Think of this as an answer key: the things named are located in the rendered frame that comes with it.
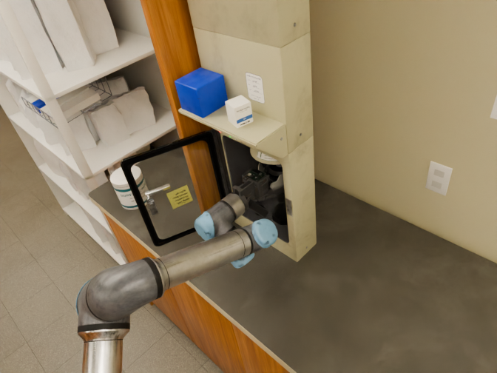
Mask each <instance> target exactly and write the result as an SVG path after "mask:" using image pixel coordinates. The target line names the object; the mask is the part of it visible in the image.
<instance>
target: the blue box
mask: <svg viewBox="0 0 497 373"><path fill-rule="evenodd" d="M175 86H176V90H177V93H178V97H179V100H180V105H181V108H182V109H183V110H186V111H188V112H190V113H193V114H195V115H197V116H199V117H201V118H205V117H206V116H207V115H210V114H211V113H213V112H214V111H216V110H218V109H220V108H221V107H223V106H225V105H226V103H225V101H228V98H227V93H226V85H225V81H224V77H223V75H222V74H219V73H216V72H213V71H211V70H207V69H204V68H202V67H200V68H199V69H197V70H195V71H193V72H191V73H189V74H187V75H185V76H183V77H181V78H179V79H177V80H176V81H175Z"/></svg>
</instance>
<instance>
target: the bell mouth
mask: <svg viewBox="0 0 497 373"><path fill-rule="evenodd" d="M250 153H251V156H252V157H253V158H254V159H255V160H257V161H259V162H261V163H264V164H273V165H275V164H281V163H280V162H279V161H278V160H276V159H274V158H272V157H269V156H267V155H265V154H263V153H261V152H258V151H256V150H255V149H252V148H251V149H250Z"/></svg>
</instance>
